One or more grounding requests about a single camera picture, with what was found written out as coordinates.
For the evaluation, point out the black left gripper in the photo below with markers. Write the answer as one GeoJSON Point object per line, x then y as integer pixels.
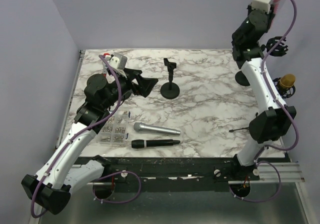
{"type": "Point", "coordinates": [145, 84]}

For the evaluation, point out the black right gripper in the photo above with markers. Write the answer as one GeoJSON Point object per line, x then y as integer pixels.
{"type": "Point", "coordinates": [269, 16]}

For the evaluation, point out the black handheld microphone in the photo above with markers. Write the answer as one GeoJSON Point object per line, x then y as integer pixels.
{"type": "Point", "coordinates": [141, 144]}

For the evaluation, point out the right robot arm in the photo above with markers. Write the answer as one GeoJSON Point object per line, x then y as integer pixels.
{"type": "Point", "coordinates": [274, 117]}

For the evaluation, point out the gold microphone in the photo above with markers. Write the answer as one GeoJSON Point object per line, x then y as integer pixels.
{"type": "Point", "coordinates": [287, 81]}

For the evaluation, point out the aluminium extrusion rail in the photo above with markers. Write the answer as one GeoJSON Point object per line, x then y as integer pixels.
{"type": "Point", "coordinates": [217, 168]}

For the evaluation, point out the black metal base rail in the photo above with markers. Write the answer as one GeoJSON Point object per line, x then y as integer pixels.
{"type": "Point", "coordinates": [132, 183]}

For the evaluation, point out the silver grey microphone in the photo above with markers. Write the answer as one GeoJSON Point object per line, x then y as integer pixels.
{"type": "Point", "coordinates": [141, 127]}

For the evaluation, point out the black shock-mount desk stand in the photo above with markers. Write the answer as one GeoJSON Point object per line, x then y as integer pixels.
{"type": "Point", "coordinates": [251, 60]}

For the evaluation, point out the clear plastic screw box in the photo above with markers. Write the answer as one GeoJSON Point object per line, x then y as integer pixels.
{"type": "Point", "coordinates": [115, 131]}

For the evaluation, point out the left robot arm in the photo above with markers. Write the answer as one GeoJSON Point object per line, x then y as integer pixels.
{"type": "Point", "coordinates": [51, 187]}

